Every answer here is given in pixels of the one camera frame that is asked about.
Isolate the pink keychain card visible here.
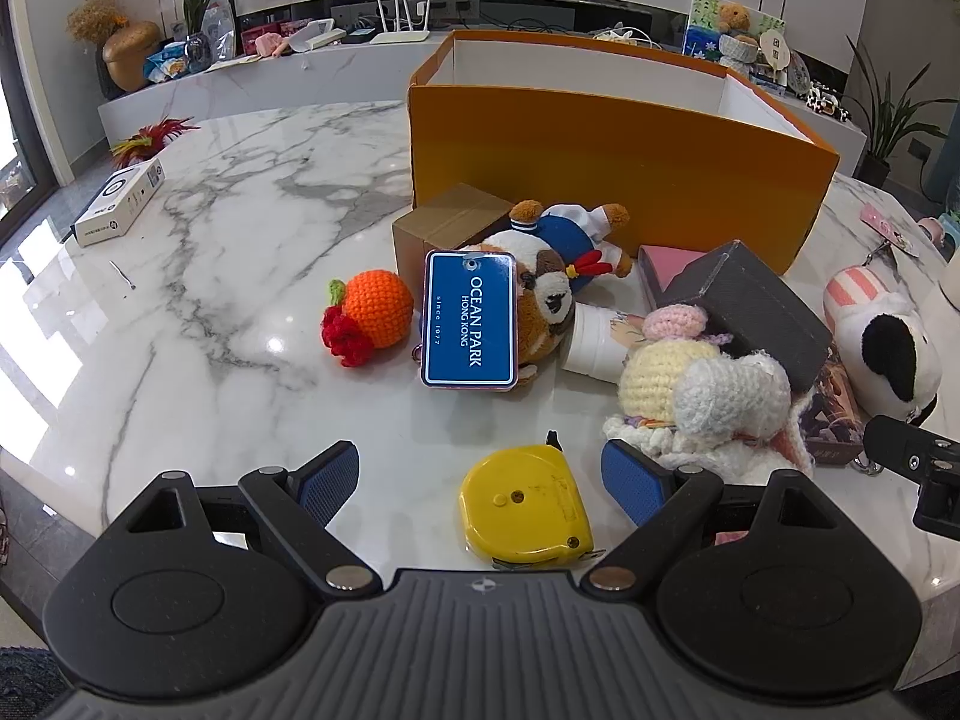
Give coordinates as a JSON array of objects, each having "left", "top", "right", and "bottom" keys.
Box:
[{"left": 859, "top": 203, "right": 919, "bottom": 259}]

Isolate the white tablet device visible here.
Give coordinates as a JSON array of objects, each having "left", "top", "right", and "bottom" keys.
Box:
[{"left": 288, "top": 18, "right": 347, "bottom": 54}]

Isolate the orange crochet fruit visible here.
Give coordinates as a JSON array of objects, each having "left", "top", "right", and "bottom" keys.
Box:
[{"left": 320, "top": 270, "right": 413, "bottom": 367}]

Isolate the yellow tape measure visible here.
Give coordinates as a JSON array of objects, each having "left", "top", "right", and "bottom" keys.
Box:
[{"left": 457, "top": 431, "right": 597, "bottom": 569}]

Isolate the potted plant right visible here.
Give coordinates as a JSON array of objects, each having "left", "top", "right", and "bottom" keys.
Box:
[{"left": 846, "top": 37, "right": 958, "bottom": 188}]

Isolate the white crochet doll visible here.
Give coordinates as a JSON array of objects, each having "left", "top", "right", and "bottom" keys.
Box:
[{"left": 604, "top": 304, "right": 814, "bottom": 486}]

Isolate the brown plush toy sailor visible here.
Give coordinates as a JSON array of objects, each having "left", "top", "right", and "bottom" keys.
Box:
[{"left": 467, "top": 200, "right": 633, "bottom": 383}]

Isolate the striped white plush toy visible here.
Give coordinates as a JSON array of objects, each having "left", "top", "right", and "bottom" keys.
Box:
[{"left": 823, "top": 265, "right": 942, "bottom": 426}]

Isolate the white wifi router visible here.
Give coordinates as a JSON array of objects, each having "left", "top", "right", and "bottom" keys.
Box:
[{"left": 371, "top": 0, "right": 433, "bottom": 44}]

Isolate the red feather toy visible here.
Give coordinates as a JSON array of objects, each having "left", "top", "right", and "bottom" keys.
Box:
[{"left": 110, "top": 117, "right": 197, "bottom": 169}]

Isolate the dark grey box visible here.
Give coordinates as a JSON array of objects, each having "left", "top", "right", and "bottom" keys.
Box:
[{"left": 658, "top": 241, "right": 832, "bottom": 394}]

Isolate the teddy bear in pots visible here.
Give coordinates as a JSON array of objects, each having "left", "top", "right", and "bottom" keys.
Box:
[{"left": 716, "top": 2, "right": 760, "bottom": 76}]

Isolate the illustrated card box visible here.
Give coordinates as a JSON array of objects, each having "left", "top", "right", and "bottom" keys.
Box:
[{"left": 799, "top": 344, "right": 864, "bottom": 466}]

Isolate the white lotion tube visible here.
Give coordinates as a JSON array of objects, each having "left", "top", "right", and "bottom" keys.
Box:
[{"left": 560, "top": 302, "right": 646, "bottom": 383}]

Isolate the green painted picture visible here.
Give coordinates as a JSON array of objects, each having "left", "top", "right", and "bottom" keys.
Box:
[{"left": 682, "top": 0, "right": 791, "bottom": 82}]

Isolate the brown cardboard box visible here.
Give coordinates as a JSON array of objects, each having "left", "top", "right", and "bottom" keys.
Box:
[{"left": 392, "top": 184, "right": 512, "bottom": 304}]

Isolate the large orange storage box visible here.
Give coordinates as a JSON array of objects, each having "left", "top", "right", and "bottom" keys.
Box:
[{"left": 407, "top": 31, "right": 839, "bottom": 273}]

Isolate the white small box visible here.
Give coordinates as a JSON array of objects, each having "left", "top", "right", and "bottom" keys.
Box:
[{"left": 73, "top": 158, "right": 166, "bottom": 247}]

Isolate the pink wallet case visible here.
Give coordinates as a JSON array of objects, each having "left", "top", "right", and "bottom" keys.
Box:
[{"left": 636, "top": 245, "right": 703, "bottom": 304}]

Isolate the brown gourd vase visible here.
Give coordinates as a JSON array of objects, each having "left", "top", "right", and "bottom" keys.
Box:
[{"left": 101, "top": 21, "right": 163, "bottom": 93}]

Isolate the blue Ocean Park tag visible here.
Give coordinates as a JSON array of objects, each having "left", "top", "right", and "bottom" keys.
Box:
[{"left": 420, "top": 250, "right": 519, "bottom": 390}]

